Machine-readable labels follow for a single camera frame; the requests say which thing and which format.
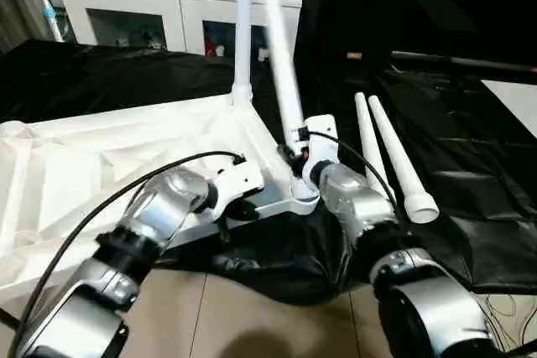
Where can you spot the grey curtain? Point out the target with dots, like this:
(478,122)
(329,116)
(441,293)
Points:
(21,2)

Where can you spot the black metal rail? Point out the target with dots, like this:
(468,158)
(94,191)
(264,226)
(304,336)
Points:
(470,59)

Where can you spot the white flat board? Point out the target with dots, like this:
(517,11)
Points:
(516,106)

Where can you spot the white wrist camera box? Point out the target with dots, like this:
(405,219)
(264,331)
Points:
(321,148)
(237,180)

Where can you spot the white plastic table top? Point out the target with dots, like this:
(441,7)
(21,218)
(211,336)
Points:
(101,165)

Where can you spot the black mat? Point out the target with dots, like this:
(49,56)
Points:
(101,73)

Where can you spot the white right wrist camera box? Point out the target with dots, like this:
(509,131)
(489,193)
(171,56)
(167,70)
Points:
(321,148)

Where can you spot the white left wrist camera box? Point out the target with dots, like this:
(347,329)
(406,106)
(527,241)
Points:
(237,180)

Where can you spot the white plastic table leg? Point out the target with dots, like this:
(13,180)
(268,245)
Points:
(284,64)
(369,140)
(242,23)
(403,165)

